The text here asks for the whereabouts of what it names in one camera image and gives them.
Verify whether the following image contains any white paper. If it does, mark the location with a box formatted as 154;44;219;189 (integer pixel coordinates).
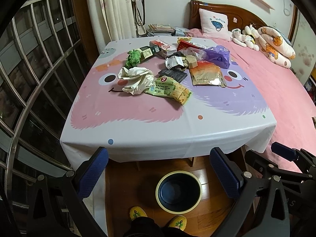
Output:
118;67;155;95

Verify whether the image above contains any orange gold foil bag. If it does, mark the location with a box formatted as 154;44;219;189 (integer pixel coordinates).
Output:
189;61;227;88

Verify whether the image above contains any green snack bag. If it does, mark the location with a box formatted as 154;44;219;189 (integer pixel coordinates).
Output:
146;76;191;105

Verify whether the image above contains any black packet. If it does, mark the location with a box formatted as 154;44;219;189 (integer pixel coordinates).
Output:
158;69;187;83

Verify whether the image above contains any green wrapper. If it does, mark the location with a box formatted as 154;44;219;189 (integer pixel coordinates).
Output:
124;49;141;69

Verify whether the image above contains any small tan box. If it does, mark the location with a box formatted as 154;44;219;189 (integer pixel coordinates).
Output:
186;55;198;69

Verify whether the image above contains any purple plastic bag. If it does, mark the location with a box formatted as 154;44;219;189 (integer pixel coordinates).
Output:
204;45;230;69

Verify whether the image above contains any clear plastic bottle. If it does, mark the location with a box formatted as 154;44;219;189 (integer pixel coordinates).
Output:
180;47;207;61

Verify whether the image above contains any silver foil wrapper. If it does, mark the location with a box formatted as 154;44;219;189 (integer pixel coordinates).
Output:
165;56;189;71

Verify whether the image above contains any small green tea box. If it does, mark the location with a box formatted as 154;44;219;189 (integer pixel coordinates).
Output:
138;46;154;62

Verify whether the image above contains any red white carton box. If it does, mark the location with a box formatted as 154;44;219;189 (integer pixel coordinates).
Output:
150;40;177;59

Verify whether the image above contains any white purple carton box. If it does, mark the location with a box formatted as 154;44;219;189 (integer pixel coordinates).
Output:
190;41;212;49

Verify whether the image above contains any red cardboard box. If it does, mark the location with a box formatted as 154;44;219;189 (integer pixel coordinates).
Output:
177;40;199;51

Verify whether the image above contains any yellow wrapper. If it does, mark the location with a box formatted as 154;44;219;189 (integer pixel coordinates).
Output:
177;36;192;43

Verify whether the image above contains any dark blue trash bin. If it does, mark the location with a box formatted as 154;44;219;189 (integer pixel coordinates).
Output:
155;171;202;214

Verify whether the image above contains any pink bed cover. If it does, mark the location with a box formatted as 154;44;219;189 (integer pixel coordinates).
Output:
186;28;316;173

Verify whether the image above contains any left yellow slipper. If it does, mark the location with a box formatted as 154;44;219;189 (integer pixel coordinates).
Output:
129;206;147;221

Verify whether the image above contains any yellow slipper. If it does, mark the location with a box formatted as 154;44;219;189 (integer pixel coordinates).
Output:
168;215;187;231
129;206;147;221

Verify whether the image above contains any right yellow slipper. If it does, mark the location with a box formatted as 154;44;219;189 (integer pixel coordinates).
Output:
168;215;187;231

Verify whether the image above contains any cartoon monster tablecloth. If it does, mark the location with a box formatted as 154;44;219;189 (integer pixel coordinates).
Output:
60;38;277;168

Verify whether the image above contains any white plush toy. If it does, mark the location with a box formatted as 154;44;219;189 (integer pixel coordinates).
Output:
231;24;259;51

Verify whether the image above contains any metal window grille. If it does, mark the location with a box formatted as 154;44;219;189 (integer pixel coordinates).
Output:
1;0;86;207

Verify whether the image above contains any wooden headboard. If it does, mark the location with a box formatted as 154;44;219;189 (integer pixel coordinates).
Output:
189;0;267;31

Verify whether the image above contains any pink white cushion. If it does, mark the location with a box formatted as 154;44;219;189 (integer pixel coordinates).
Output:
199;9;231;41

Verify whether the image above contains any stack of books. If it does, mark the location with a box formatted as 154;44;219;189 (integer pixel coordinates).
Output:
147;24;175;36

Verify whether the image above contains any cream curtain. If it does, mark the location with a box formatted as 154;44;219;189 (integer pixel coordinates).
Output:
87;0;137;52

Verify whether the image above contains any hanging bag with straps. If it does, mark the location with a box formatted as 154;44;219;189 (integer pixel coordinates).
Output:
131;0;147;37

